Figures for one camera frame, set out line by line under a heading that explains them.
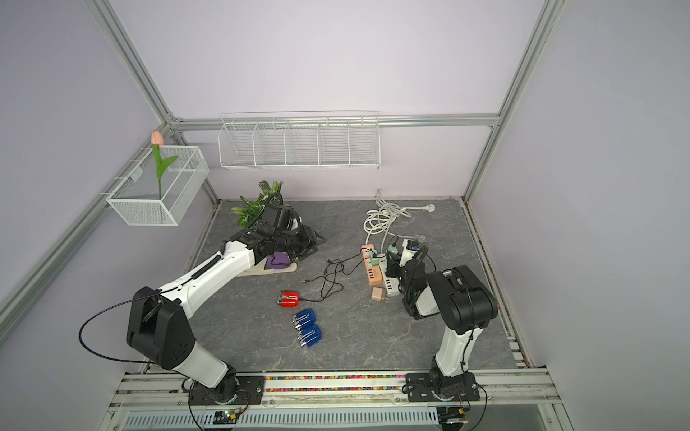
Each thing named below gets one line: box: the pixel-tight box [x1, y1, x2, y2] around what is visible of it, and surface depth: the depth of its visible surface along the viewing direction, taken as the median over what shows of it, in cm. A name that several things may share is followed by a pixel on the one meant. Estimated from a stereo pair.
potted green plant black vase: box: [230, 180, 284, 228], surface depth 86 cm
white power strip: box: [377, 253, 401, 298], surface depth 93 cm
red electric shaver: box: [276, 290, 301, 308], surface depth 91 cm
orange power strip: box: [361, 244, 383, 286], surface depth 96 cm
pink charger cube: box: [371, 286, 386, 303], surface depth 91 cm
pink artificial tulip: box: [150, 131, 179, 200], surface depth 85 cm
